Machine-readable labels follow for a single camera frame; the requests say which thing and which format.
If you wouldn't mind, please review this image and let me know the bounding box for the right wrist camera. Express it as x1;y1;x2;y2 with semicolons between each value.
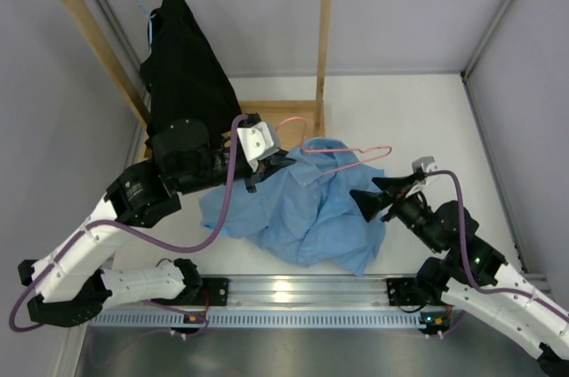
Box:
408;156;438;197

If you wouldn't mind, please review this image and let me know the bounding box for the pink wire hanger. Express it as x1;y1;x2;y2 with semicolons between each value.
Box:
276;116;393;174

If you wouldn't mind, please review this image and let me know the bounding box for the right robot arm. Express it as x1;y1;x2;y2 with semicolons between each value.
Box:
350;170;568;376

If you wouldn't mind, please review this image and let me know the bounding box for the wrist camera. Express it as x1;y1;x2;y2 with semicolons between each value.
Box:
408;156;438;197
236;121;280;172

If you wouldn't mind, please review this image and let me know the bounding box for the black shirt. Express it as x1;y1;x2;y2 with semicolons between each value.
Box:
140;0;242;151

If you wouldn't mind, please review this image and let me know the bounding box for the aluminium mounting rail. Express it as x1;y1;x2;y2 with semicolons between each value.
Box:
106;273;550;307

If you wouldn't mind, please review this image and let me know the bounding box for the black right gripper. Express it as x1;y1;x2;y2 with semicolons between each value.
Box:
349;173;444;253

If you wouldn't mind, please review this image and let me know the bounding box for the light blue shirt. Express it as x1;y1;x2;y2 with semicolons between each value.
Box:
220;137;386;276

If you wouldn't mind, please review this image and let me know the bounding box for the perforated cable duct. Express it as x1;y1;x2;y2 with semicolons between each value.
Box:
90;309;446;330

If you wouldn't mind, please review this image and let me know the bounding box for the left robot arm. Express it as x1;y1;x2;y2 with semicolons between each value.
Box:
18;114;293;329

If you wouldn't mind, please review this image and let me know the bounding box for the blue wire hanger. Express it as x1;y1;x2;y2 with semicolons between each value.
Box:
134;0;155;52

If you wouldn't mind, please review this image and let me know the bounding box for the wooden clothes rack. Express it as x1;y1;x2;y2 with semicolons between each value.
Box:
44;0;334;163

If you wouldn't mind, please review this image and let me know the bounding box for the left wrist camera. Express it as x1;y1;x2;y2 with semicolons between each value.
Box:
236;121;280;172

